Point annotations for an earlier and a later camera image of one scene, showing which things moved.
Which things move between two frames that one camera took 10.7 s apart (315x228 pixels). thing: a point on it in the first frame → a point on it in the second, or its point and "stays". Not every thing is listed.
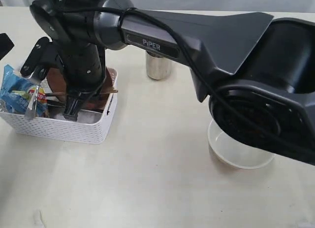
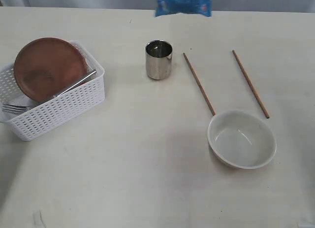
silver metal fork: (30, 113) → (15, 109)
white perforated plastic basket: (90, 127) → (43, 116)
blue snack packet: (16, 92) → (191, 2)
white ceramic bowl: (233, 152) stays
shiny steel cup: (157, 66) stays
